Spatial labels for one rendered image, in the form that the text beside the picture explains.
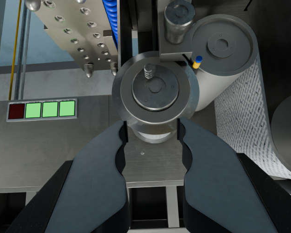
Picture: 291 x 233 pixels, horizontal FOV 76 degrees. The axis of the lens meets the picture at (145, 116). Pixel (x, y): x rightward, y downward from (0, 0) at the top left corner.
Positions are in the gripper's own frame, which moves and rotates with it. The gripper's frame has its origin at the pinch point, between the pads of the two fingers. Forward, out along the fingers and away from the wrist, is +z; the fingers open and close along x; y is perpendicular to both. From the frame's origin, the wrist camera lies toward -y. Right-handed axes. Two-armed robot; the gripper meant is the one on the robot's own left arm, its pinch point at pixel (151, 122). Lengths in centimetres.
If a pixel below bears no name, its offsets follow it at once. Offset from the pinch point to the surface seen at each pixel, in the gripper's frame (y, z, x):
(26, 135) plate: 27, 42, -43
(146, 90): 4.2, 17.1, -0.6
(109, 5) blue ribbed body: -8.6, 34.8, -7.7
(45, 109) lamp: 20, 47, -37
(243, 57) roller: 0.9, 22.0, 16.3
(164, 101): 5.4, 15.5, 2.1
